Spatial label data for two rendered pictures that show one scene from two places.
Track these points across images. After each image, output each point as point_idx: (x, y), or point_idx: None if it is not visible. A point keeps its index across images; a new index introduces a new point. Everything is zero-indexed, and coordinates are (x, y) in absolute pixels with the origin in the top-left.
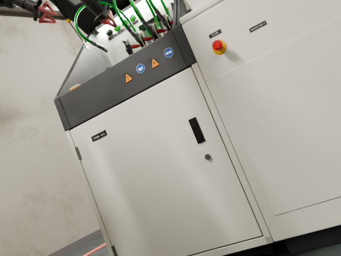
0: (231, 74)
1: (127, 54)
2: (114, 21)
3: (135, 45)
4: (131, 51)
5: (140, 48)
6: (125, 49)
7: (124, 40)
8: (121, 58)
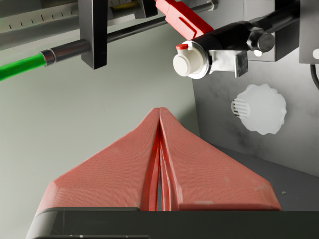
0: None
1: (32, 158)
2: (166, 122)
3: (187, 10)
4: (247, 27)
5: (13, 96)
6: (11, 170)
7: (190, 69)
8: (46, 183)
